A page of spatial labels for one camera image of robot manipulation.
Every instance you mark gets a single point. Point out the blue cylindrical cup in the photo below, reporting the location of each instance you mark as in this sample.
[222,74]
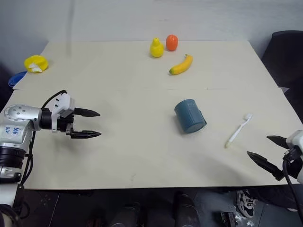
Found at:
[190,116]

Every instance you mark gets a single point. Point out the black and white sneaker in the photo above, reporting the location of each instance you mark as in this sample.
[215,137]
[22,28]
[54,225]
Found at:
[246,203]

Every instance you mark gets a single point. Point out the orange toy fruit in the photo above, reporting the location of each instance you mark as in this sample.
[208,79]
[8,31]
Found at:
[171,42]

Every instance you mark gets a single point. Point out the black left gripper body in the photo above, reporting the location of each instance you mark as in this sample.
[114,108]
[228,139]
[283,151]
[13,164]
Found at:
[63,123]

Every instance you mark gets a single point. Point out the white toothbrush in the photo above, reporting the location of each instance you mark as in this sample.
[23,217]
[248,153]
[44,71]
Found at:
[237,130]

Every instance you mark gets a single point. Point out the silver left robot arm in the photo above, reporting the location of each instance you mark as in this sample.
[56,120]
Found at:
[16,118]

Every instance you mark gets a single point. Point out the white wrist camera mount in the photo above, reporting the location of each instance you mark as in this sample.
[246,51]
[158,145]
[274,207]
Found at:
[296,142]
[63,104]

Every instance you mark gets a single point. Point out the blue round plate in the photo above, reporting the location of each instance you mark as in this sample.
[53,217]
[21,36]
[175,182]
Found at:
[15,78]

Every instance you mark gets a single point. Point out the yellow toy pear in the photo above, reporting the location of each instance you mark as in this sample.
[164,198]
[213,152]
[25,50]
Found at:
[156,48]

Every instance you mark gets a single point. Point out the yellow round container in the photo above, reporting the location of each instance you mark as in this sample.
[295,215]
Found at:
[36,63]

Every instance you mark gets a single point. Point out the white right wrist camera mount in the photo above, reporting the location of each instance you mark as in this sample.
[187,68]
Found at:
[296,142]

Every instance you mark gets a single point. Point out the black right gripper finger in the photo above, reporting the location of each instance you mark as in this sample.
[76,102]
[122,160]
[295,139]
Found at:
[265,163]
[278,141]

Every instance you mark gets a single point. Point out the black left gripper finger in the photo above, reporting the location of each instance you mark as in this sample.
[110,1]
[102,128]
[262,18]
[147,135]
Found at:
[87,112]
[85,134]

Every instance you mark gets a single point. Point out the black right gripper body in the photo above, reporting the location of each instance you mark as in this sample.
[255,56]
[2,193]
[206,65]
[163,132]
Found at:
[292,163]

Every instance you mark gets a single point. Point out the black chair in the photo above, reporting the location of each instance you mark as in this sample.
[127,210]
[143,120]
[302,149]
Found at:
[284,61]

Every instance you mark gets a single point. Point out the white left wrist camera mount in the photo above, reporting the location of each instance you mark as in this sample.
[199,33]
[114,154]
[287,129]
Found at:
[63,104]

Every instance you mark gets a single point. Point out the yellow toy banana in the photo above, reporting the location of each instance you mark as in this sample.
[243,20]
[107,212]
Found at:
[181,66]

